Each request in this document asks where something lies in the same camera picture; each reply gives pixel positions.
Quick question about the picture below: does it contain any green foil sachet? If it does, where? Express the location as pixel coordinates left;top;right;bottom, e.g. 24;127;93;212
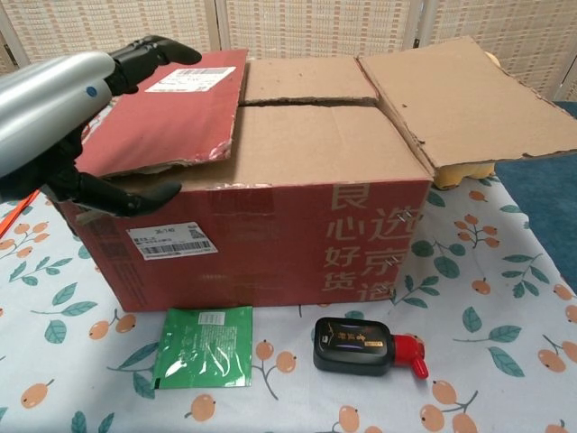
151;305;254;392

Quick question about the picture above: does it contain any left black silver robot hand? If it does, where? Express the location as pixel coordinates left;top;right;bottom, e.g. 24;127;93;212
0;34;203;217

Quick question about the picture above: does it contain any red cardboard shipping box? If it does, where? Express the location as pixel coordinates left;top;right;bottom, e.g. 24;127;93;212
58;35;577;316

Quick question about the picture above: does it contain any black ink bottle red cap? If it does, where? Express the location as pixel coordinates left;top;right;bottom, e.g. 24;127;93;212
313;317;429;380

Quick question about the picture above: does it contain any orange lanyard with badge holder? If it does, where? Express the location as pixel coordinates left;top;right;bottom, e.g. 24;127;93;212
0;189;41;238

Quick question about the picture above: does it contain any woven rattan folding screen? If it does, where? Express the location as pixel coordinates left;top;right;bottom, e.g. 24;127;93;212
0;0;577;103

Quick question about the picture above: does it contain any yellow plush duck toy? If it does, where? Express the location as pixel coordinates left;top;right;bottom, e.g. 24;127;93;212
433;51;502;190

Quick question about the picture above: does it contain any floral pattern tablecloth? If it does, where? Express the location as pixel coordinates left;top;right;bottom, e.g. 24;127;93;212
0;173;577;433

